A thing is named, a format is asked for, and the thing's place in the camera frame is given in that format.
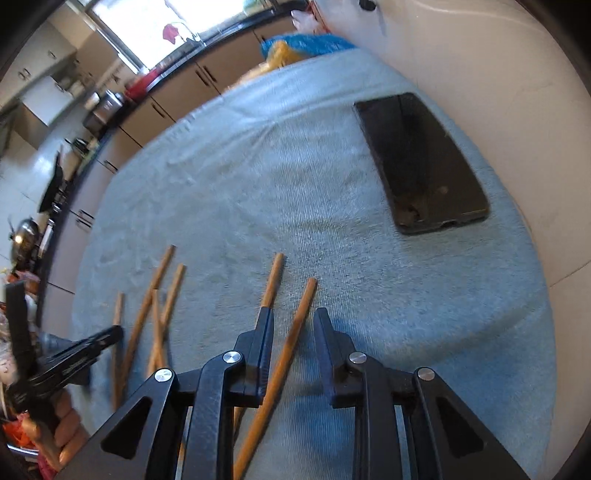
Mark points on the white plastic bag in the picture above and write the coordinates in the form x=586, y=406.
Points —
x=307, y=21

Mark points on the orange plastic bag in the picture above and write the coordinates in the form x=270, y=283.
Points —
x=18, y=434

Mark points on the steel pot with lid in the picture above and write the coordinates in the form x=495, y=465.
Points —
x=25, y=235

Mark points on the beige lower kitchen cabinets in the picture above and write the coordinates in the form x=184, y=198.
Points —
x=152, y=115

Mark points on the pile of wooden chopsticks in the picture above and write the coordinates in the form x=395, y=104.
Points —
x=271, y=281

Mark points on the beige upper wall cabinets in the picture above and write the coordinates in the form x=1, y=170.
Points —
x=41, y=60

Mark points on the kitchen window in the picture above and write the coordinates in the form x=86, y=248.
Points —
x=138, y=23

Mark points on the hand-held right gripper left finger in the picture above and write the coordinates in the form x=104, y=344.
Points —
x=268, y=350

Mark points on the black smartphone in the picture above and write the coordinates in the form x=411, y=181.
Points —
x=420, y=161

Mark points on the chrome faucet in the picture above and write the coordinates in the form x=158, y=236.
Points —
x=191, y=32

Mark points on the black silver rice cooker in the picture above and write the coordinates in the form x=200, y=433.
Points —
x=104, y=108

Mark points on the red pot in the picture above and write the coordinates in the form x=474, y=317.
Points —
x=141, y=83

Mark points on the person's left hand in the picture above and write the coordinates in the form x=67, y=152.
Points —
x=64, y=424

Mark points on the black kitchen countertop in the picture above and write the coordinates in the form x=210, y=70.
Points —
x=231, y=28

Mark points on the pink cloth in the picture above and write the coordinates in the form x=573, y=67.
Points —
x=171, y=33

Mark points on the black wok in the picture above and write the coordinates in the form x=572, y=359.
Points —
x=51, y=184

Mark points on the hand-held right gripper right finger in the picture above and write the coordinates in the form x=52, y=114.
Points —
x=323, y=350

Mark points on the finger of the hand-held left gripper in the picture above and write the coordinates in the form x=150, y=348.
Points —
x=99, y=341

